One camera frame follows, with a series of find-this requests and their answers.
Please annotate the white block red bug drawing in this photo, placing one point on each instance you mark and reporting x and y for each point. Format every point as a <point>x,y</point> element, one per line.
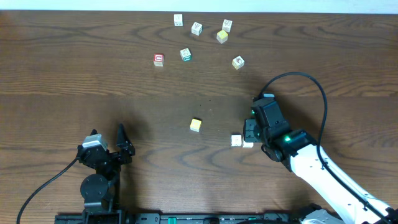
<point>247,144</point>

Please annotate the yellow top wooden block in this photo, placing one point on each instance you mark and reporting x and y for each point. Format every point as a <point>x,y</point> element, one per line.
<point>222,36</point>

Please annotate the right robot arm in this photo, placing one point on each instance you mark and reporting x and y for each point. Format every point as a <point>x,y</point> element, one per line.
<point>299,153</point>

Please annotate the red letter wooden block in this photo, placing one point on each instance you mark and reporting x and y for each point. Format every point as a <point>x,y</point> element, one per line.
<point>158,60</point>

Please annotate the green letter wooden block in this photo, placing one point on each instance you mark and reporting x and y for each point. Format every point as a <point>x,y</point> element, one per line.
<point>186,54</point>

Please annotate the white block blue edge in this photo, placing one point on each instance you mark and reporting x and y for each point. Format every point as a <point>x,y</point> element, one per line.
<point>236,140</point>

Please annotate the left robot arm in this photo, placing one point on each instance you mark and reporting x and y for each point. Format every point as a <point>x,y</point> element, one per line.
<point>101,190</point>

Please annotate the white block top left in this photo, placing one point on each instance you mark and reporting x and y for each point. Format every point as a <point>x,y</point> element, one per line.
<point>178,20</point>

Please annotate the white block top right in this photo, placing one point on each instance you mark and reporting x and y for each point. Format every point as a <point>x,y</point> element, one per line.
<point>227,25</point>

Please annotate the acorn picture wooden block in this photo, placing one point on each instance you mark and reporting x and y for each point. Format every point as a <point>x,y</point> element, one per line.
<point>238,62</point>

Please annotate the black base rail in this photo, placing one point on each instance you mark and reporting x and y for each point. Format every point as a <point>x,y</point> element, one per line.
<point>155,218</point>

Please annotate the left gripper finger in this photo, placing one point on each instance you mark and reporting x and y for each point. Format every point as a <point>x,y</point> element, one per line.
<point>122,140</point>
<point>93,132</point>

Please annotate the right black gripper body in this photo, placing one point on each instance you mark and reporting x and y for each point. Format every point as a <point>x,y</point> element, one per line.
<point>253,134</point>

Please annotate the plain yellow wooden block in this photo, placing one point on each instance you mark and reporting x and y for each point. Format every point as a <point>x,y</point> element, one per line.
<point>195,125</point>

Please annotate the white block black drawing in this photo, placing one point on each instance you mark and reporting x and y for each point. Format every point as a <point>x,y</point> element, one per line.
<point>196,28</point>

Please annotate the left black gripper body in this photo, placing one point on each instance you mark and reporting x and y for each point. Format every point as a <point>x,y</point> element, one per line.
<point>109,155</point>

